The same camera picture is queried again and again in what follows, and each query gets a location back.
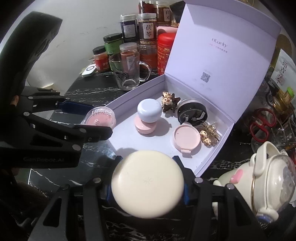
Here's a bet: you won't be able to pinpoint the white mini device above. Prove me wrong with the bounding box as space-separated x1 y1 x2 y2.
81 65 97 77

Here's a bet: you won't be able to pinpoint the white teapot pink decoration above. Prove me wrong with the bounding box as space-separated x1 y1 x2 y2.
213 141 296 227

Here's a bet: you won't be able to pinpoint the purple label jar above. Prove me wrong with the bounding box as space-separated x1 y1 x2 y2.
120 14 139 43

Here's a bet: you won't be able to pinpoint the red scissors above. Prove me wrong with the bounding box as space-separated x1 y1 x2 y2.
250 108 277 141

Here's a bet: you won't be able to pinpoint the clear pink round case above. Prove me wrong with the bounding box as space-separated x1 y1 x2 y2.
81 106 116 130

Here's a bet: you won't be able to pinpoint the white tea packet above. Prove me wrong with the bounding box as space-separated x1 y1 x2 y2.
269 49 296 93

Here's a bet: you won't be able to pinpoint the amber contents jar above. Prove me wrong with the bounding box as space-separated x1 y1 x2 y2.
154 1 173 24

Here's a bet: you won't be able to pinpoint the dark red contents jar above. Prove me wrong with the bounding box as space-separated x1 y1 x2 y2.
139 0 155 14

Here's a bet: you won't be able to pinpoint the pink round makeup case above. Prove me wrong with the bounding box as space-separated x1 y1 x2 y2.
134 116 158 134

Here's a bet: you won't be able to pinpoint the lavender gift box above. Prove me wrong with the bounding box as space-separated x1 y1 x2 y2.
107 2 282 178

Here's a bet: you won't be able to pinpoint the red label jar black lid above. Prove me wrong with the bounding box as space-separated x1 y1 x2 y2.
93 46 110 71

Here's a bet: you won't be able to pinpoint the brown label jar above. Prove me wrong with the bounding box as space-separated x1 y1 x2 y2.
137 13 158 45

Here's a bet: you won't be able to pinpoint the cream white jar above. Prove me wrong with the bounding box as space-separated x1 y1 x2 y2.
111 150 185 218

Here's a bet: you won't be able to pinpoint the clear glass container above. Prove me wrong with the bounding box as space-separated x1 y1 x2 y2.
251 107 296 151

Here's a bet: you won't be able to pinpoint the pink white hinged compact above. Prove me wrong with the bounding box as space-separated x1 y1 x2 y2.
171 123 201 158

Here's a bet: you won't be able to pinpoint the clear jar with red contents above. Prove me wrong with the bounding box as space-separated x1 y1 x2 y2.
138 44 159 72

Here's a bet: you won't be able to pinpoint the large green label jar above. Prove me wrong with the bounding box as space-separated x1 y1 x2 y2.
103 33 124 56

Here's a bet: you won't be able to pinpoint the pink container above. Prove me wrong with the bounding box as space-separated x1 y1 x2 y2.
157 26 179 35

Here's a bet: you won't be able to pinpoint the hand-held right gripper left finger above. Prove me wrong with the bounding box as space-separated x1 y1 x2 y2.
25 156 122 241

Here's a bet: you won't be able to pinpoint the gold hair clip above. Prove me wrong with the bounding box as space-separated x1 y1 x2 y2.
198 122 224 147

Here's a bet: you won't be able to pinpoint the red tin can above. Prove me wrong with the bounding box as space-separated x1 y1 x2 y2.
157 32 177 75

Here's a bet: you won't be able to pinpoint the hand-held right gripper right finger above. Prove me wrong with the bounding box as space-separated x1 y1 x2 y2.
173 156 271 241

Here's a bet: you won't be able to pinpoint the orange spice jar clear lid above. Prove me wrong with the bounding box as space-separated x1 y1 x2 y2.
120 43 140 70

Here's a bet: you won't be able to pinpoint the pale dome-lid jar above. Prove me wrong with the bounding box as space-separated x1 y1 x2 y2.
137 99 162 123

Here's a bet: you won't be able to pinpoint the bear hair clip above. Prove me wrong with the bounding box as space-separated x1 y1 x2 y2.
161 91 181 113

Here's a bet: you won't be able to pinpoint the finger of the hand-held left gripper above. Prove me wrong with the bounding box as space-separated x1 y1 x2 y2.
22 88 93 115
23 113 113 150

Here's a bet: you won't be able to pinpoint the glass mug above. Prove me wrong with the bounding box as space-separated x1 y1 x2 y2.
109 51 152 91

